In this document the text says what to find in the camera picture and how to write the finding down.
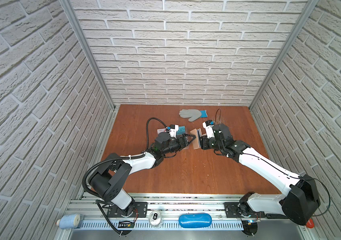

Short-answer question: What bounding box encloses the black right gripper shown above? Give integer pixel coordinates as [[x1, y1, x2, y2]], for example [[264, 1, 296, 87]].
[[197, 135, 225, 153]]

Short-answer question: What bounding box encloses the beige leather card holder wallet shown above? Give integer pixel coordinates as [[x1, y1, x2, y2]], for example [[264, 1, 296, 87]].
[[190, 129, 201, 150]]

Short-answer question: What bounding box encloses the clear acrylic card display stand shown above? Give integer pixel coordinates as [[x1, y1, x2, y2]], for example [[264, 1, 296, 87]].
[[155, 126, 188, 143]]

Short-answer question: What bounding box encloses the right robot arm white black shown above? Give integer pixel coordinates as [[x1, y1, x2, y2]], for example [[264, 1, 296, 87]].
[[199, 136, 321, 226]]

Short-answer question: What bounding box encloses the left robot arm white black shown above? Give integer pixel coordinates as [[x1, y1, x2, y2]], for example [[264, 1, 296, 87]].
[[82, 132, 196, 216]]

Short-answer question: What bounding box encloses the teal VIP card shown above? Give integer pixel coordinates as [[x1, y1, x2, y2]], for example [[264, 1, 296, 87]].
[[177, 126, 186, 135]]

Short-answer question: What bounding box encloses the white red april card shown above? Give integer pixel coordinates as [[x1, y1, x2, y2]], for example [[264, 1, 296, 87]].
[[157, 128, 166, 134]]

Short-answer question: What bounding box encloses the grey blue work glove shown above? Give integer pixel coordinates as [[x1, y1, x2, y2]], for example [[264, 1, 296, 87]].
[[179, 109, 208, 122]]

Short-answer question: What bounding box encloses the blue oval case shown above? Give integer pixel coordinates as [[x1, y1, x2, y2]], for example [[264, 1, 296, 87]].
[[179, 213, 212, 229]]

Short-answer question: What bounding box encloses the silver can top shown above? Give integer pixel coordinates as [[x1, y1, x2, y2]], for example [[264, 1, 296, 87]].
[[148, 211, 163, 228]]

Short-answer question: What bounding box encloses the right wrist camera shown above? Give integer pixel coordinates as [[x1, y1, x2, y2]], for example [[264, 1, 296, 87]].
[[203, 120, 214, 139]]

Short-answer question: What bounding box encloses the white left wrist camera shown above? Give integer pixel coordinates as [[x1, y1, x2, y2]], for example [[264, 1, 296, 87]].
[[166, 125, 179, 138]]

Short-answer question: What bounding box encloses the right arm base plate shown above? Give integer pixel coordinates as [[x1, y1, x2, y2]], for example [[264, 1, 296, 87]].
[[224, 202, 266, 219]]

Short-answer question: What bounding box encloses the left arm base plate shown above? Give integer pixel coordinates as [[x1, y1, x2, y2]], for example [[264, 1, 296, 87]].
[[107, 202, 148, 218]]

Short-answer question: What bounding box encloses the red black handled tool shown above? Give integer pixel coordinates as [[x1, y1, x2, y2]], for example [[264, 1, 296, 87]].
[[266, 213, 315, 229]]

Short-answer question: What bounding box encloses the black corrugated cable left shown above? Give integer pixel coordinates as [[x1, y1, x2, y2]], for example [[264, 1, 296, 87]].
[[81, 117, 167, 199]]

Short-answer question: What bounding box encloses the aluminium frame rail right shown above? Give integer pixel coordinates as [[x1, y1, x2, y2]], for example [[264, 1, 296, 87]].
[[249, 0, 319, 111]]

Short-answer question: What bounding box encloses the aluminium frame rail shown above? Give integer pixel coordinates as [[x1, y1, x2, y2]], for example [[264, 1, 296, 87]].
[[60, 0, 116, 110], [249, 0, 319, 111]]

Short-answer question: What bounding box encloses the aluminium frame rail left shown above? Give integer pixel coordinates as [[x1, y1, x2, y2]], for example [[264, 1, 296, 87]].
[[60, 0, 116, 110]]

